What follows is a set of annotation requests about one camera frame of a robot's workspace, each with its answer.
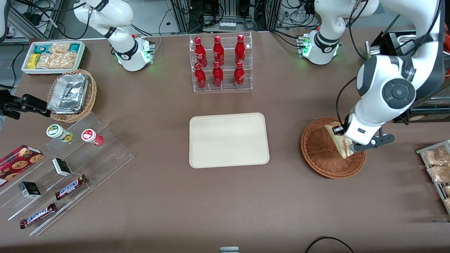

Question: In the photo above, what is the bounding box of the triangular sandwich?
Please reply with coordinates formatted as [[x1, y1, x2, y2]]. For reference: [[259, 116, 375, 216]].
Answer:
[[325, 121, 353, 159]]

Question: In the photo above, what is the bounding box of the round brown wicker basket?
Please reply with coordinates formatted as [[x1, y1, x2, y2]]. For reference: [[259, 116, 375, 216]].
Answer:
[[301, 117, 367, 180]]

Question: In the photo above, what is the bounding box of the oval tan wicker basket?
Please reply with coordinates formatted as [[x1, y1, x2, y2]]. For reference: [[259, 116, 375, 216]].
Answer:
[[47, 69, 98, 123]]

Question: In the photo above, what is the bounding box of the cream plastic tray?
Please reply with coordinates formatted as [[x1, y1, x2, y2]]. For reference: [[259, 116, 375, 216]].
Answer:
[[189, 112, 270, 169]]

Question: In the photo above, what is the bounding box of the white snack bin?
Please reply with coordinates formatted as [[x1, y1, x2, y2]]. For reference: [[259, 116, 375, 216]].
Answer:
[[21, 41, 86, 76]]

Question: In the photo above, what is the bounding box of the green lid cup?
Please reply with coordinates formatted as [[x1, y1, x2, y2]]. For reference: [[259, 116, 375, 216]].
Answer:
[[46, 124, 74, 143]]

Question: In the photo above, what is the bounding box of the aluminium foil container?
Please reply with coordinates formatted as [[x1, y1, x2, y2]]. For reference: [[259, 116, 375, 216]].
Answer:
[[48, 73, 89, 115]]

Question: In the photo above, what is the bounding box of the yellow snack packet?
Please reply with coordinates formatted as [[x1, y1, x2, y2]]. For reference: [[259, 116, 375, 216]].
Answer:
[[27, 53, 41, 70]]

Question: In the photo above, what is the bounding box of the red cookie box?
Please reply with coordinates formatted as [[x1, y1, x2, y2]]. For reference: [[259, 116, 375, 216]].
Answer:
[[0, 144, 44, 187]]

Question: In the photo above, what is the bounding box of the red lid cup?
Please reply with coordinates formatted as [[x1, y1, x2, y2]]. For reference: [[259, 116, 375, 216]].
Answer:
[[81, 129, 104, 147]]

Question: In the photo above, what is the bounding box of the small black box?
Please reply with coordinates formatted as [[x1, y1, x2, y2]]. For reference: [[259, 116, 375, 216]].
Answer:
[[52, 158, 72, 177], [18, 181, 42, 199]]

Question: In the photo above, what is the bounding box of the black machine yellow panel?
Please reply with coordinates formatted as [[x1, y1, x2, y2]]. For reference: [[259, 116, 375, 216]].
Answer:
[[365, 30, 450, 123]]

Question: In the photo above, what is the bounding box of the clear acrylic stepped stand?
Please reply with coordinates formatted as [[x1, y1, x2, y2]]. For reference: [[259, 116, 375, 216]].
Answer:
[[0, 112, 134, 237]]

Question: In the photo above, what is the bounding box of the snickers bar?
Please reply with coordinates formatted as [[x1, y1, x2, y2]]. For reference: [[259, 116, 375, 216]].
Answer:
[[54, 174, 89, 201], [19, 202, 57, 229]]

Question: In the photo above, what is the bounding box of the red cola bottle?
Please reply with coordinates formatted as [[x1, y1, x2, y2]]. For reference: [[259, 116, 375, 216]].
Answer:
[[213, 35, 225, 66], [194, 37, 208, 68], [235, 34, 246, 65], [212, 61, 224, 87], [234, 61, 245, 87], [194, 63, 207, 89]]

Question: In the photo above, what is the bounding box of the clear acrylic bottle rack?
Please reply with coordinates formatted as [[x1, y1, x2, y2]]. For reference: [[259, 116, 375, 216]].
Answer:
[[189, 31, 253, 93]]

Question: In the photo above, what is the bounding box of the metal equipment rack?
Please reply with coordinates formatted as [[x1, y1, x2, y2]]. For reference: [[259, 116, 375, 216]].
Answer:
[[171, 0, 282, 33]]

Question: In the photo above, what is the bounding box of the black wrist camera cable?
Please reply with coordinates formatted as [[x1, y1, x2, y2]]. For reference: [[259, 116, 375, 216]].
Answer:
[[335, 76, 359, 125]]

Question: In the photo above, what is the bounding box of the grey wire rack tray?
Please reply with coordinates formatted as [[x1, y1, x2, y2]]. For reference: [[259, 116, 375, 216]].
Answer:
[[416, 140, 450, 215]]

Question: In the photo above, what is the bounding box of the aluminium frame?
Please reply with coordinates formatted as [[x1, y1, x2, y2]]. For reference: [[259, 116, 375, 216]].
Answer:
[[7, 0, 65, 40]]

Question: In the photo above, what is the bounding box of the black looped cable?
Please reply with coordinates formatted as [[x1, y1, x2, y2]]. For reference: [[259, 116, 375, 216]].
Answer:
[[304, 236, 355, 253]]

